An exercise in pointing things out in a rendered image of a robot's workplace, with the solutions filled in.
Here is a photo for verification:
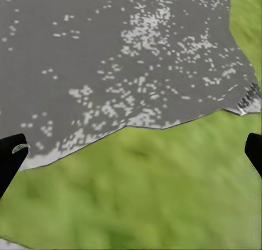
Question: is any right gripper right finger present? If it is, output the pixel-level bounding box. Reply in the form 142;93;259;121
245;133;262;177

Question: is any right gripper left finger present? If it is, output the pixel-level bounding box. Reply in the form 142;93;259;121
0;134;31;199

